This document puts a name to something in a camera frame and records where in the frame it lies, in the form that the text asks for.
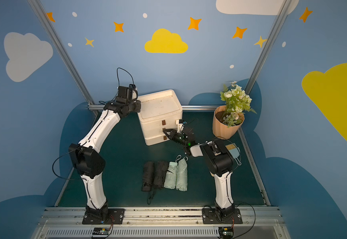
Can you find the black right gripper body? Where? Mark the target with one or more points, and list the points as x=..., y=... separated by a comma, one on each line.
x=175, y=136

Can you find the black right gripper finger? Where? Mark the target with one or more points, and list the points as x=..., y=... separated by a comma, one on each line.
x=169, y=136
x=170, y=131

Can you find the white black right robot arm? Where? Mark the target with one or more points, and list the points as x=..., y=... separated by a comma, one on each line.
x=219, y=161

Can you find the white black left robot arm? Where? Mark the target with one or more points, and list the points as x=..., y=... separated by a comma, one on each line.
x=88, y=161

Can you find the white drawer cabinet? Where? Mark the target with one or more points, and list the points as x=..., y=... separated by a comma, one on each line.
x=155, y=107

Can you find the black folded umbrella right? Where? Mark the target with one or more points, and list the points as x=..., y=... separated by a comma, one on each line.
x=156, y=177

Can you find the black folded umbrella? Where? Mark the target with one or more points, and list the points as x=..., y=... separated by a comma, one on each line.
x=156, y=177
x=148, y=176

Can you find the black folded umbrella left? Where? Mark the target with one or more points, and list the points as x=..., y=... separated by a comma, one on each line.
x=148, y=176

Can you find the mint folded umbrella right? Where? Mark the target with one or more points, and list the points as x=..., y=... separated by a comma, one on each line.
x=181, y=174

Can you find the mint folded umbrella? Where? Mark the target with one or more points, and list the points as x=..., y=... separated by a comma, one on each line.
x=181, y=174
x=171, y=176

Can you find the mint folded umbrella left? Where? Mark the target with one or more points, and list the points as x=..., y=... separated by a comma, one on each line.
x=171, y=176

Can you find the beige ribbed flower pot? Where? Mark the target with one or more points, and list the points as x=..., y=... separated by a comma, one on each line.
x=221, y=130

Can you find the white green artificial flowers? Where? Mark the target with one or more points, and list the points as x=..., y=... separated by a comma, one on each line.
x=236, y=103

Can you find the right green circuit board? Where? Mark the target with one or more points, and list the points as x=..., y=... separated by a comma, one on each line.
x=225, y=232

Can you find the green circuit board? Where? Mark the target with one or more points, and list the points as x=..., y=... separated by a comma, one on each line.
x=101, y=232
x=225, y=232

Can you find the left green circuit board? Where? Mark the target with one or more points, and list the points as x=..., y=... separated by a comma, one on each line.
x=101, y=232

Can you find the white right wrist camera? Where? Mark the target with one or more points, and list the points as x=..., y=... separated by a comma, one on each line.
x=180, y=125

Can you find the horizontal aluminium frame rail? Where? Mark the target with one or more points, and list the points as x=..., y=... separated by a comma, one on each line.
x=191, y=108

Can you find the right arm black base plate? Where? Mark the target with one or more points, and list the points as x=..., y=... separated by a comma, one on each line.
x=212, y=216

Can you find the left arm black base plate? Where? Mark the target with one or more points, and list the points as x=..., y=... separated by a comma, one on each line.
x=107, y=217

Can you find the right aluminium frame post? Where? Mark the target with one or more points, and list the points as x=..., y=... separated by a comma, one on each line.
x=271, y=38

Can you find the aluminium frame post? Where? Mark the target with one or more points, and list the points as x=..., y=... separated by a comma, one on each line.
x=57, y=42
x=271, y=38

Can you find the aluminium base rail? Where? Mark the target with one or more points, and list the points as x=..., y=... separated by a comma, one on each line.
x=259, y=222

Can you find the left aluminium frame post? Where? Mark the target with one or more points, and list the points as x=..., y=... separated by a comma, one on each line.
x=57, y=42

